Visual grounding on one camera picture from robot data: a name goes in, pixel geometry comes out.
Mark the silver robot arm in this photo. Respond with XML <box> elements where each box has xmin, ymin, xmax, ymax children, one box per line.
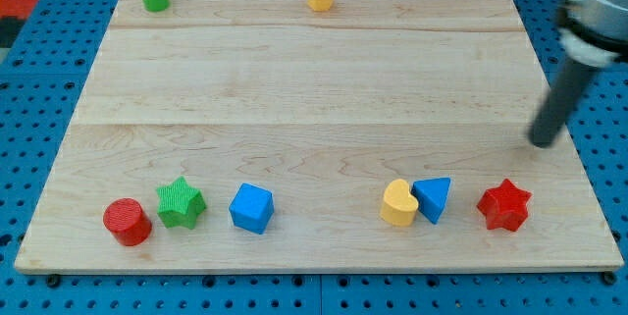
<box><xmin>556</xmin><ymin>0</ymin><xmax>627</xmax><ymax>68</ymax></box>

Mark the blue triangle block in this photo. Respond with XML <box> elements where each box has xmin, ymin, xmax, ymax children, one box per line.
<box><xmin>411</xmin><ymin>177</ymin><xmax>451</xmax><ymax>225</ymax></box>

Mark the green star block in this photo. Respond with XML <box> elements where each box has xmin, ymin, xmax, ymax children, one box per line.
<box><xmin>156</xmin><ymin>176</ymin><xmax>207</xmax><ymax>230</ymax></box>

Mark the red star block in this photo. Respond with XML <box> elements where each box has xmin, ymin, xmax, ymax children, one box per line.
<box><xmin>477</xmin><ymin>179</ymin><xmax>532</xmax><ymax>232</ymax></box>

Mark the wooden board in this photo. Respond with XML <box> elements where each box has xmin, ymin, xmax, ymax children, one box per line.
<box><xmin>15</xmin><ymin>0</ymin><xmax>624</xmax><ymax>275</ymax></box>

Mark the blue cube block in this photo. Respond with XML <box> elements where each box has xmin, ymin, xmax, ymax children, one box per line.
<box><xmin>229</xmin><ymin>184</ymin><xmax>274</xmax><ymax>235</ymax></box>

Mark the yellow heart block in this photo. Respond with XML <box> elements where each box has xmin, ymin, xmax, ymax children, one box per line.
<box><xmin>379</xmin><ymin>179</ymin><xmax>419</xmax><ymax>227</ymax></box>

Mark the red cylinder block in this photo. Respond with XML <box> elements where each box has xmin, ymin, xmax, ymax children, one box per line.
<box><xmin>102</xmin><ymin>198</ymin><xmax>152</xmax><ymax>246</ymax></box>

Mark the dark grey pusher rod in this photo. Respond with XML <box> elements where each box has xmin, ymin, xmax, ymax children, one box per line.
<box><xmin>527</xmin><ymin>56</ymin><xmax>600</xmax><ymax>148</ymax></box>

